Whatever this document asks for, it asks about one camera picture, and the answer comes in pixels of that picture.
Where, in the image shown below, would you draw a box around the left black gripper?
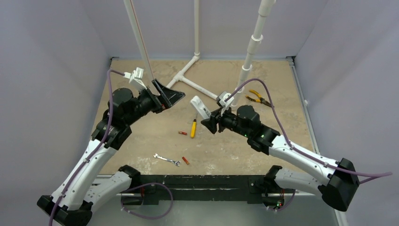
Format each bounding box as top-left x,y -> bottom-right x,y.
125,79 -> 184,125

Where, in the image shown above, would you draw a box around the white remote control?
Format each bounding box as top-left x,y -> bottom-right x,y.
190,96 -> 211,119

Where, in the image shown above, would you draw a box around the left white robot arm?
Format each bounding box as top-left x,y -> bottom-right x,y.
37,80 -> 185,226

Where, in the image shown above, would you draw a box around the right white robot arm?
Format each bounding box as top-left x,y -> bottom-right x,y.
197,105 -> 360,212

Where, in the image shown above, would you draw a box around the silver open-end wrench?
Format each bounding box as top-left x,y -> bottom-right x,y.
153,153 -> 181,167

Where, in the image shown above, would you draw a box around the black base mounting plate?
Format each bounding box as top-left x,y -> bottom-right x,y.
110,174 -> 295,207

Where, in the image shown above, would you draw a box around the yellow handled screwdriver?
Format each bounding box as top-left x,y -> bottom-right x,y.
190,113 -> 198,138

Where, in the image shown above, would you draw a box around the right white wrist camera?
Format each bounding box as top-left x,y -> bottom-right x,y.
216,91 -> 234,116

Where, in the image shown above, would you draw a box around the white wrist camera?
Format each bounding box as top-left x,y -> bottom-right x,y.
216,91 -> 234,116
124,67 -> 146,92

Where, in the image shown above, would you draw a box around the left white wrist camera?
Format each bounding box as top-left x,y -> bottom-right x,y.
124,67 -> 146,92

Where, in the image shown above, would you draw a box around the yellow handled pliers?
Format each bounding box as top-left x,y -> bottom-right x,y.
245,89 -> 272,107

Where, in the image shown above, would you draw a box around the white PVC pipe frame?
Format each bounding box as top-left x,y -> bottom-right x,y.
124,0 -> 276,107

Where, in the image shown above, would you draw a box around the aluminium rail frame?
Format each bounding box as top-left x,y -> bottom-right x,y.
100,60 -> 339,226

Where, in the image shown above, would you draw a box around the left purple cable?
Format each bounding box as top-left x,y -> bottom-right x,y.
48,69 -> 174,226

